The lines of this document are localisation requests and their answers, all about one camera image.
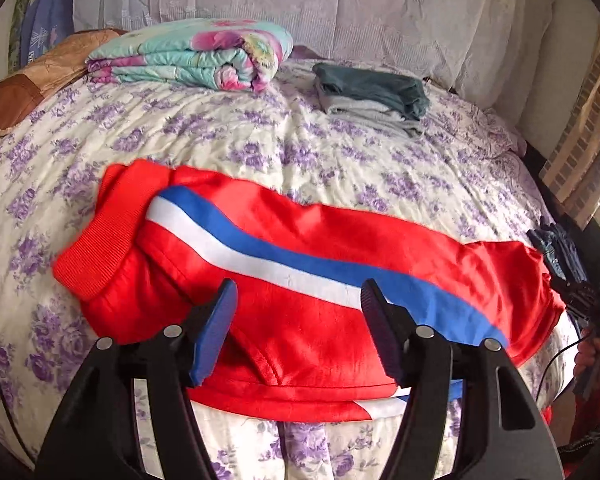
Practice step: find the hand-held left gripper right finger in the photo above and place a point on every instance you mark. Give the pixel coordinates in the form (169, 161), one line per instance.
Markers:
(380, 332)

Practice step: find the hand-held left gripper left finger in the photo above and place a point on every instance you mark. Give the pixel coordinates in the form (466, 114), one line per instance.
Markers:
(214, 332)

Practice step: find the red pants with striped side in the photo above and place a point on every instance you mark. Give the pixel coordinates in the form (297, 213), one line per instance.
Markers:
(300, 325)

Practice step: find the person's right forearm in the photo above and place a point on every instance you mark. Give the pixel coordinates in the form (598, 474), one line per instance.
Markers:
(597, 420)

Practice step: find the person's right hand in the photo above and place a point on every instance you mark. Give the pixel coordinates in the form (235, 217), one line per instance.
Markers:
(586, 355)

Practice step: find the dark blue jeans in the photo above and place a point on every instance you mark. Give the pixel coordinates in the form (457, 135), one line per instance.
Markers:
(560, 252)

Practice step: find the brick patterned curtain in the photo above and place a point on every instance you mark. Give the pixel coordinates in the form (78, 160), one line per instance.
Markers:
(585, 135)

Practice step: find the purple floral bedspread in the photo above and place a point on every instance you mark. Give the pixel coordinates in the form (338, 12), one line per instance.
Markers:
(260, 155)

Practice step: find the grey folded garment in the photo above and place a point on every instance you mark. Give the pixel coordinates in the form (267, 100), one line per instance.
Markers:
(365, 112)

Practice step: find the dark teal folded garment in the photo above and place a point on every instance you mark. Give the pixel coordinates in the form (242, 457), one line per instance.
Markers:
(375, 87)

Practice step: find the folded floral quilt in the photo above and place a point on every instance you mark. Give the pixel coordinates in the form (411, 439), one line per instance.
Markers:
(190, 55)

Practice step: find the purple cloth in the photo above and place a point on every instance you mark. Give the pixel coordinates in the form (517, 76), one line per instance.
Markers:
(306, 53)

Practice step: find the brown pillow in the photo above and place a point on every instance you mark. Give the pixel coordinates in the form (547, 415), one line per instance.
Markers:
(25, 90)

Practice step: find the white lace cover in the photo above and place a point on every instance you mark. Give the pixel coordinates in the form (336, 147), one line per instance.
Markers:
(330, 5)

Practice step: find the blue patterned cloth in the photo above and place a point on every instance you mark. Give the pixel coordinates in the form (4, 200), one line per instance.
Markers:
(50, 10)

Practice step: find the green patterned cloth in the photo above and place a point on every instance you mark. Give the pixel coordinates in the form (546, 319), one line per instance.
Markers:
(22, 20)

